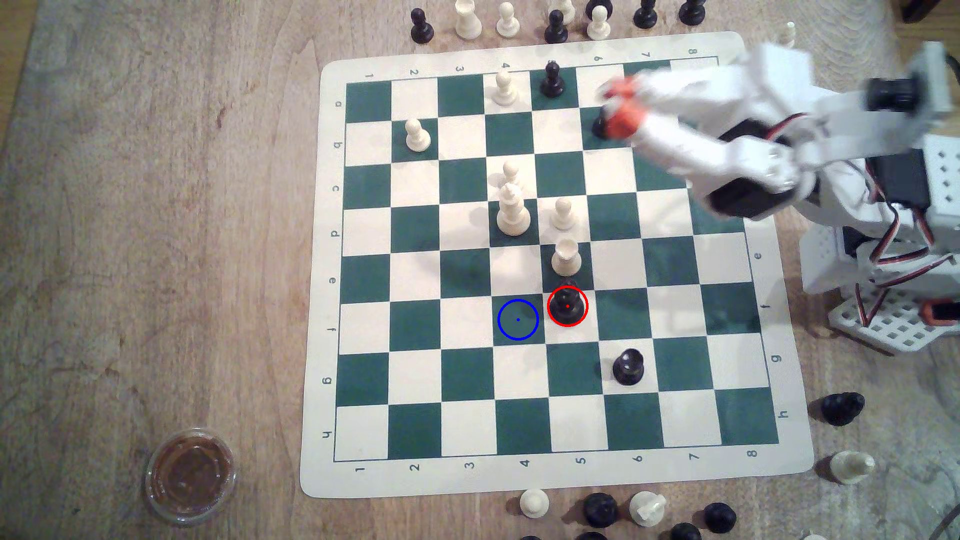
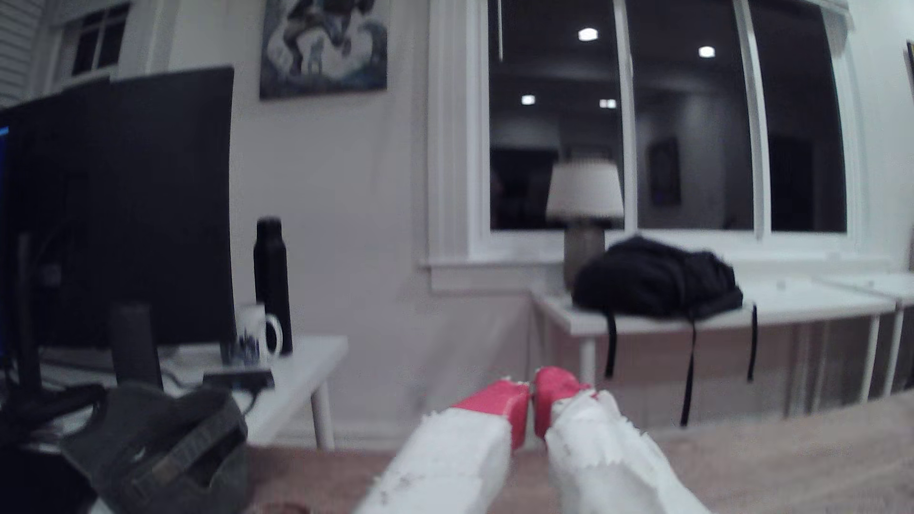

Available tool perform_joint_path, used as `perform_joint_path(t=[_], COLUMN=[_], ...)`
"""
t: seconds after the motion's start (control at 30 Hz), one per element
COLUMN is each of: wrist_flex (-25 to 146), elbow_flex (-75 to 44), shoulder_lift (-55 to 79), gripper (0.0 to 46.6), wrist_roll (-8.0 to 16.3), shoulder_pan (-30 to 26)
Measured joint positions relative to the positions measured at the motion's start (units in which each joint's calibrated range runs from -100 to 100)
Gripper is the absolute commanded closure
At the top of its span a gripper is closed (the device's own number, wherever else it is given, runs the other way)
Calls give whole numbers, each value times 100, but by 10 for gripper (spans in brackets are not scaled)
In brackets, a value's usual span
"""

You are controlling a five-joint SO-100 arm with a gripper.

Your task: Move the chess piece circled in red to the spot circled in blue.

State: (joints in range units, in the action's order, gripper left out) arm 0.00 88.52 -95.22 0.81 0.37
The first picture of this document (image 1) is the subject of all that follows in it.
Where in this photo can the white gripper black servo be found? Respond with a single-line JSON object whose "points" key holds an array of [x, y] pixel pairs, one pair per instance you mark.
{"points": [[692, 131]]}

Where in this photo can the black rook chess piece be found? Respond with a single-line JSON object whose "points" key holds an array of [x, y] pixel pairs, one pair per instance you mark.
{"points": [[628, 367], [568, 306]]}

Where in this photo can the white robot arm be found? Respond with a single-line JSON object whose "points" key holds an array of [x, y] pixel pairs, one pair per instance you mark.
{"points": [[847, 120]]}

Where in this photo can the black pawn chess piece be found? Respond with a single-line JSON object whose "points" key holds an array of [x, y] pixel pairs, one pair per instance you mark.
{"points": [[556, 28], [553, 80], [598, 126], [421, 28]]}

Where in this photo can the white pawn chess piece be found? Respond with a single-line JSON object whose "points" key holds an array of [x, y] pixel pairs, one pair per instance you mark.
{"points": [[417, 136], [563, 215], [504, 90], [508, 21], [598, 26], [511, 171], [534, 503]]}

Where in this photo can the white rook chess piece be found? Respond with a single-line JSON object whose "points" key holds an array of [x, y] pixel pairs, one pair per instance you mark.
{"points": [[566, 260]]}

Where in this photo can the white king chess piece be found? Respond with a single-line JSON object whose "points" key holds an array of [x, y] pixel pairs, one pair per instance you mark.
{"points": [[514, 214]]}

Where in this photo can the white bishop chess piece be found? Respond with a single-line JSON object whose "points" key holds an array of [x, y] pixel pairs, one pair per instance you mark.
{"points": [[468, 20]]}

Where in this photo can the green and white chess mat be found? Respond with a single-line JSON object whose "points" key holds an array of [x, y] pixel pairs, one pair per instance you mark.
{"points": [[465, 420]]}

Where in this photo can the white knight chess piece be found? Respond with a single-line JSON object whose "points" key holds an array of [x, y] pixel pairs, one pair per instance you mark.
{"points": [[647, 508]]}

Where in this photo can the black knight chess piece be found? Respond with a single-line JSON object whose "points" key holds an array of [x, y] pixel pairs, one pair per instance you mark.
{"points": [[600, 510]]}

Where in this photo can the orange clamp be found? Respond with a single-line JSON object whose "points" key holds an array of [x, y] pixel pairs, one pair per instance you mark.
{"points": [[941, 309]]}

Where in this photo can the clear plastic cup brown contents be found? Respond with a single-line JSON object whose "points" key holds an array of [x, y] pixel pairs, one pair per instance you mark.
{"points": [[191, 476]]}

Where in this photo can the black camera on grey mount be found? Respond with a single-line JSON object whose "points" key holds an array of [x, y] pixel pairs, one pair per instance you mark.
{"points": [[894, 94]]}

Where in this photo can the white perforated base plate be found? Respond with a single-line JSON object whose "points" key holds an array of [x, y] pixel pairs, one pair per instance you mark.
{"points": [[892, 326]]}

